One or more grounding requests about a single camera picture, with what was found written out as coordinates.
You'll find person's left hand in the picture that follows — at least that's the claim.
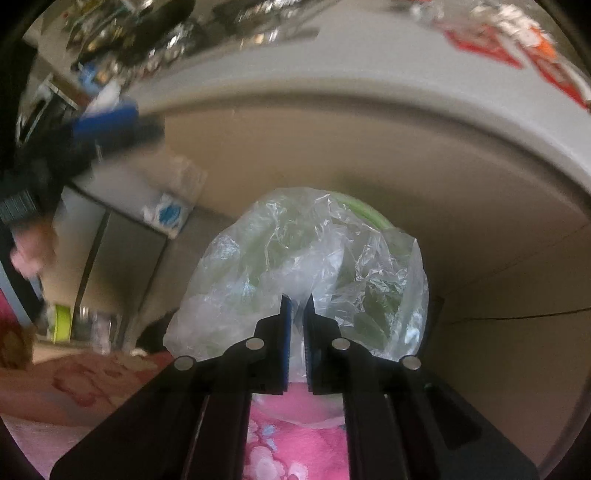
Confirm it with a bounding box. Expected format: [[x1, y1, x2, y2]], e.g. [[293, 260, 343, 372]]
[[10, 216, 59, 278]]

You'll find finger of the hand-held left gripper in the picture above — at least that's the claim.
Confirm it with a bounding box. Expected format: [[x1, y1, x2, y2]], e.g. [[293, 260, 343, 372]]
[[73, 102, 165, 154]]

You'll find lime green container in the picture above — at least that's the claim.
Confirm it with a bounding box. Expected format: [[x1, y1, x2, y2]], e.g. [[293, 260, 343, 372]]
[[52, 302, 74, 345]]

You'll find white blue plastic bag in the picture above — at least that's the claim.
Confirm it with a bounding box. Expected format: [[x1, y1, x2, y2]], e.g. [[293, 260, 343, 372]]
[[141, 154, 208, 239]]

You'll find red snack packet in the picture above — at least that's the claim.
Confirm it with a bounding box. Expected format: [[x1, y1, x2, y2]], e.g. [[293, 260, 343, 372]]
[[442, 17, 526, 71]]

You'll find grey cabinet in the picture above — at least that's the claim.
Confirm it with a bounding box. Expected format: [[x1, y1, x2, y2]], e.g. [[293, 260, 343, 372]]
[[44, 184, 170, 348]]

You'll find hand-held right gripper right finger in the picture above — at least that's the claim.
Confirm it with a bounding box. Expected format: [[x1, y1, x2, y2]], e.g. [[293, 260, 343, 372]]
[[303, 294, 541, 480]]

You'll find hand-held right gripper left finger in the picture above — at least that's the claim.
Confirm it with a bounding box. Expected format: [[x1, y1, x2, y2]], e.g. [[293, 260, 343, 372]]
[[50, 294, 293, 480]]

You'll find clear plastic bag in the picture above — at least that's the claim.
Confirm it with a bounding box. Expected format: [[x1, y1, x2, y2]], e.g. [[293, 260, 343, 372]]
[[164, 187, 430, 425]]

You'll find pink floral blanket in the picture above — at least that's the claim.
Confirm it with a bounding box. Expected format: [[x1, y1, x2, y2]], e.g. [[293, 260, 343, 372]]
[[0, 300, 352, 480]]

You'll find orange white snack packet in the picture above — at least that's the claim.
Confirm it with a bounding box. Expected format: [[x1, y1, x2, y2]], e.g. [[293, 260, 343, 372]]
[[521, 23, 591, 114]]

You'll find clear plastic bottle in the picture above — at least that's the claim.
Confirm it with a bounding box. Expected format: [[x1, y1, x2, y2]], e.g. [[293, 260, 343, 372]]
[[90, 311, 123, 354]]

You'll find green bin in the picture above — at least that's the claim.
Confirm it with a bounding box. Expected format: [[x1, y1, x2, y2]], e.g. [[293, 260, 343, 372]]
[[329, 193, 399, 230]]

